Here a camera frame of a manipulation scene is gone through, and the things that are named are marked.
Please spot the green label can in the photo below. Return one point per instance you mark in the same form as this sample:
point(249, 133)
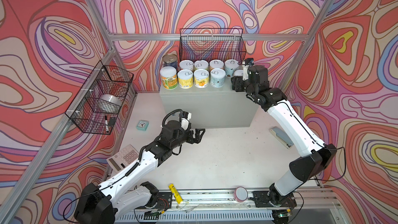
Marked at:
point(201, 64)

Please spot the dark blue tin can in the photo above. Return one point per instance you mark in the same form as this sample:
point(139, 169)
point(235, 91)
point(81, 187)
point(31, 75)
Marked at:
point(170, 60)

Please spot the yellow label can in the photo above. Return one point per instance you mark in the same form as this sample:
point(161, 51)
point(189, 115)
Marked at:
point(201, 78)
point(185, 78)

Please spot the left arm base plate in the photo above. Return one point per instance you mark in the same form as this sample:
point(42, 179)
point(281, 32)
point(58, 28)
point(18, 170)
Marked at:
point(163, 203)

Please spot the green yellow peach can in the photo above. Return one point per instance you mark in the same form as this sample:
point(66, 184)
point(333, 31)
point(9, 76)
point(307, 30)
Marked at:
point(169, 77)

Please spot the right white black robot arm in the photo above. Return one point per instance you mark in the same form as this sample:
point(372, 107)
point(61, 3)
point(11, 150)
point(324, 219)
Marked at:
point(315, 154)

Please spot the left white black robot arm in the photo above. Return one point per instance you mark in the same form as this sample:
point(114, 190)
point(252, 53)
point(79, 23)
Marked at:
point(109, 200)

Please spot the back black wire basket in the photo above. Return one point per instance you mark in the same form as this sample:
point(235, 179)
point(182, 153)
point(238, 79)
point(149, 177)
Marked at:
point(196, 44)

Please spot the grey stapler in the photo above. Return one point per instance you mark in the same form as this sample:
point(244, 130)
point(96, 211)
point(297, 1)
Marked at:
point(282, 137)

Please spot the left black wire basket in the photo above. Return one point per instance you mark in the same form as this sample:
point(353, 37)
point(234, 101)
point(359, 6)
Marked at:
point(85, 114)

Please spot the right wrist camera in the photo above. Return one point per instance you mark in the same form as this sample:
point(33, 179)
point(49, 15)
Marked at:
point(248, 62)

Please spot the pink label can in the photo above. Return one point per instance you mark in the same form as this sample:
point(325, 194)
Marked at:
point(186, 65)

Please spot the pink tape roll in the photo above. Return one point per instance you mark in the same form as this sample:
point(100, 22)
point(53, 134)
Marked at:
point(240, 194)

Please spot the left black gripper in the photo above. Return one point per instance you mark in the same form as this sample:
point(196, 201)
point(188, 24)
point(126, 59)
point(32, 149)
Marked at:
point(197, 139)

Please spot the grey metal cabinet box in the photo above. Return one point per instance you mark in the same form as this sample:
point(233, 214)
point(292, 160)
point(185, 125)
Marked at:
point(211, 107)

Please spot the silver tape roll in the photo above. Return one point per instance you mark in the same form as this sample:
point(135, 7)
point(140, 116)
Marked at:
point(109, 104)

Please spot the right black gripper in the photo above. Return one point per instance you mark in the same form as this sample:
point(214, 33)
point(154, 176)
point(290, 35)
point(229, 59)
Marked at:
point(237, 81)

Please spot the black wire basket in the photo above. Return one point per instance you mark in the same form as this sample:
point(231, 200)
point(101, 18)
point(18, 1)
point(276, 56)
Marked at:
point(85, 114)
point(196, 44)

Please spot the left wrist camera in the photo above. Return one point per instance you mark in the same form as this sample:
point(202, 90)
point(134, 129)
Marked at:
point(185, 116)

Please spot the yellow glue tube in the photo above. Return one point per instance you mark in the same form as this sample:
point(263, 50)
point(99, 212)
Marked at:
point(175, 193)

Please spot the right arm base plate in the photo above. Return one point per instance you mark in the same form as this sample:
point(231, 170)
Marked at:
point(264, 199)

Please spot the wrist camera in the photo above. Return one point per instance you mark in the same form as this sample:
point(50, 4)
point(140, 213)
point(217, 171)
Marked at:
point(248, 62)
point(185, 116)

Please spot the white lid can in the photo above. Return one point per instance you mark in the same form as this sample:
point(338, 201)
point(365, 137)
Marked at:
point(217, 77)
point(230, 66)

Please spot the pink calculator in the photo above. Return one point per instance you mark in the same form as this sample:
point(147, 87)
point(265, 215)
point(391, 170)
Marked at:
point(123, 158)

